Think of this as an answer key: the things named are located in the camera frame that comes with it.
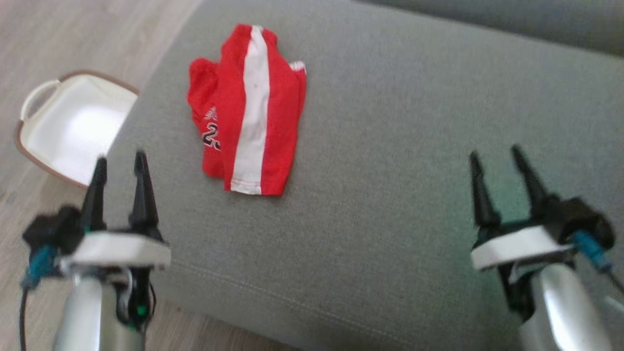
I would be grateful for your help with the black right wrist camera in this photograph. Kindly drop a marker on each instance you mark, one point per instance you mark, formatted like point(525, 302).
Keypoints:
point(577, 219)

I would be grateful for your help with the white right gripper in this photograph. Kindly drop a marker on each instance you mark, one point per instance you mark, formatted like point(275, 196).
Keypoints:
point(516, 246)

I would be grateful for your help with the red shorts with white stripe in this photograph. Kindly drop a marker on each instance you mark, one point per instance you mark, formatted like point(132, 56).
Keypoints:
point(273, 112)

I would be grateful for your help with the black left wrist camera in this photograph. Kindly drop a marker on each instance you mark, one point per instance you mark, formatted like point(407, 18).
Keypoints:
point(53, 226)

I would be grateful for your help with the white laundry basket brown rim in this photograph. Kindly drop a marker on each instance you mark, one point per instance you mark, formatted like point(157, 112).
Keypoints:
point(73, 126)

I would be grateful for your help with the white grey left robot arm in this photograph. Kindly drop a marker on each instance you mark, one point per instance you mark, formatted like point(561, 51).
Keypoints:
point(97, 312)

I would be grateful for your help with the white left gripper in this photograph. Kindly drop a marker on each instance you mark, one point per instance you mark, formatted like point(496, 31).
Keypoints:
point(117, 249)

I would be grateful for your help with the grey sofa back cushion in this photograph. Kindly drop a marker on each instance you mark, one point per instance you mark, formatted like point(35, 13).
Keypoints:
point(512, 22)

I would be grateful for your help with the grey fabric sofa seat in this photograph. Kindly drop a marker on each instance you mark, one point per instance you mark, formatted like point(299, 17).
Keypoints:
point(370, 195)

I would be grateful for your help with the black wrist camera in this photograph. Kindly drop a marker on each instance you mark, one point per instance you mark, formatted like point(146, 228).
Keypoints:
point(577, 219)
point(53, 226)

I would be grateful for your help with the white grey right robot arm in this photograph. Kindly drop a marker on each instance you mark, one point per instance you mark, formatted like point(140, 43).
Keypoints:
point(560, 312)

